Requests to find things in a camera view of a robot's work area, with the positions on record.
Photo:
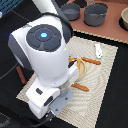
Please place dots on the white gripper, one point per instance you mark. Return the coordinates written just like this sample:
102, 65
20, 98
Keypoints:
42, 99

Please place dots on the orange toy bread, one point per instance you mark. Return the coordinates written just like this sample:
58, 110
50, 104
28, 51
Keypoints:
71, 62

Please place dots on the brown toy sausage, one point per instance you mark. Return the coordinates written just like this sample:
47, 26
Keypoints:
21, 75

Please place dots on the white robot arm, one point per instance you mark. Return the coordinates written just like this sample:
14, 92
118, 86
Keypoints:
40, 46

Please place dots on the round beige plate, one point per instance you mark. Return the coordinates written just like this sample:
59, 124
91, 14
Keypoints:
81, 66

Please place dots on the woven beige placemat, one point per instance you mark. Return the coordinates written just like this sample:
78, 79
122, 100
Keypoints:
82, 111

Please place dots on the small grey saucepan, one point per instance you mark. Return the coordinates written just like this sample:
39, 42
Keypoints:
71, 11

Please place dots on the large grey pot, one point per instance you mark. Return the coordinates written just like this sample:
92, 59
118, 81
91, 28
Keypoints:
94, 15

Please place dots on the beige bowl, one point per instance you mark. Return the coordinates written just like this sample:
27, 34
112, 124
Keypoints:
124, 16

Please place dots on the wooden handled fork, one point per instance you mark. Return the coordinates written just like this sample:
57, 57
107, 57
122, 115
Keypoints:
81, 87

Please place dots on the wooden handled knife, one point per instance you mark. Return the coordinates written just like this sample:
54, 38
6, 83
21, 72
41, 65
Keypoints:
91, 61

